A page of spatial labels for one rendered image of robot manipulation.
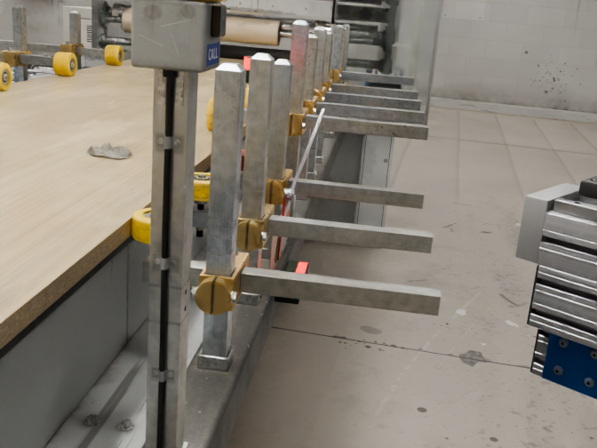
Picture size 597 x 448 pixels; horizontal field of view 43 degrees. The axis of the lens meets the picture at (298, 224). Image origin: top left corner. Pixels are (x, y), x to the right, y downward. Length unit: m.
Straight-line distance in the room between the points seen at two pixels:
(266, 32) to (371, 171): 0.87
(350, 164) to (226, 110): 3.01
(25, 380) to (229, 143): 0.40
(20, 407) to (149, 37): 0.51
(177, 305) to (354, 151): 3.22
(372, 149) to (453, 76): 6.33
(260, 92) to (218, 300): 0.38
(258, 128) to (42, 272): 0.49
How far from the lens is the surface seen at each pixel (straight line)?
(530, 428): 2.53
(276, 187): 1.49
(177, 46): 0.71
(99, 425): 1.14
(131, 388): 1.23
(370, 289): 1.08
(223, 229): 1.03
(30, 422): 1.05
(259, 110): 1.24
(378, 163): 3.85
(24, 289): 0.87
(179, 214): 0.76
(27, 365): 1.01
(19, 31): 2.87
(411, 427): 2.40
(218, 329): 1.09
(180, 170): 0.75
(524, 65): 10.14
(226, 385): 1.07
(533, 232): 1.06
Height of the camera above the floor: 1.22
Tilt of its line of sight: 17 degrees down
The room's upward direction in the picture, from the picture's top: 5 degrees clockwise
